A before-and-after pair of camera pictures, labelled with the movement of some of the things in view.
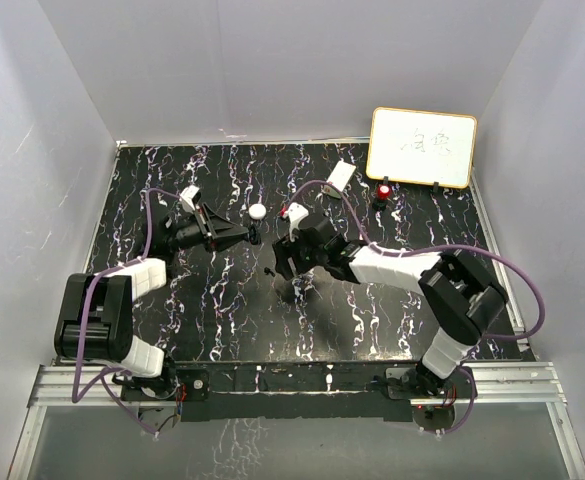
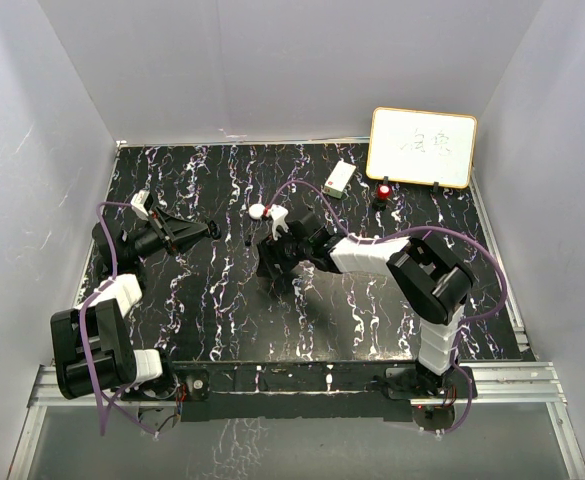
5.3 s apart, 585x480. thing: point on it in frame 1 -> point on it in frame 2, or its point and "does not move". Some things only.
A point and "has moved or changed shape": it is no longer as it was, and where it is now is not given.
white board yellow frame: x=421 y=147 does not move
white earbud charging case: x=257 y=211 does not move
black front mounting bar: x=298 y=390 does not move
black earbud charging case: x=253 y=235 has moved or changed shape
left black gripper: x=227 y=234 -> x=182 y=243
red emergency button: x=384 y=192 does not move
